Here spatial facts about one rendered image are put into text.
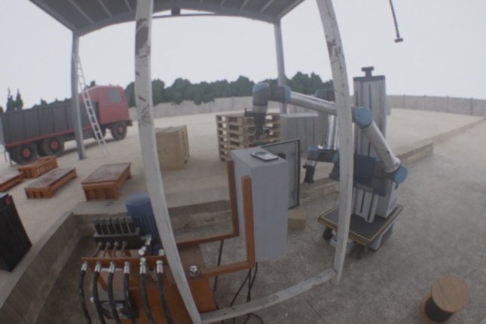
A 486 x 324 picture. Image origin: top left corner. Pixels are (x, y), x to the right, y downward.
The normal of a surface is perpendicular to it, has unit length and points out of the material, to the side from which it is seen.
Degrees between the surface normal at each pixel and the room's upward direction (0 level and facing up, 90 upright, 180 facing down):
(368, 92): 90
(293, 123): 90
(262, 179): 90
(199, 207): 90
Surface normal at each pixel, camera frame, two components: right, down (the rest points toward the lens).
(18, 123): 0.96, 0.00
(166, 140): 0.14, 0.18
